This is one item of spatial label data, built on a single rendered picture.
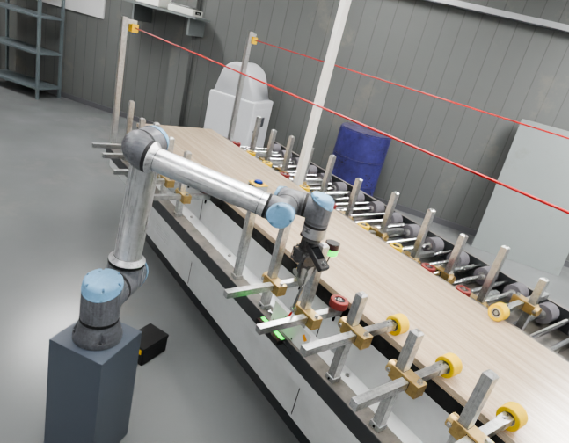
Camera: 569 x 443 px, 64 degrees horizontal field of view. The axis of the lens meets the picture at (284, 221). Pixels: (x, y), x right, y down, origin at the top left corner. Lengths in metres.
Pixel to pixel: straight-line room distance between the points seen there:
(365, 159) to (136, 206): 4.15
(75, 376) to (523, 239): 5.31
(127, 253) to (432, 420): 1.33
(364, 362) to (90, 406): 1.12
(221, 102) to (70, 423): 4.78
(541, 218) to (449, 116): 1.66
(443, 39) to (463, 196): 2.00
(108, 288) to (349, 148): 4.27
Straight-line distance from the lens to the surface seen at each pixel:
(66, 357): 2.04
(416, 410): 1.95
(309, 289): 1.89
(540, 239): 6.32
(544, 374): 2.18
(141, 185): 1.83
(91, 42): 8.36
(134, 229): 1.91
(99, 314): 1.91
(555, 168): 6.31
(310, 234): 1.69
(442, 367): 1.77
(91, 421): 2.15
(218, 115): 6.32
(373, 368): 2.03
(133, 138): 1.68
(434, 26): 6.35
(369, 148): 5.67
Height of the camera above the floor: 1.89
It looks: 22 degrees down
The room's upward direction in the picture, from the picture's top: 15 degrees clockwise
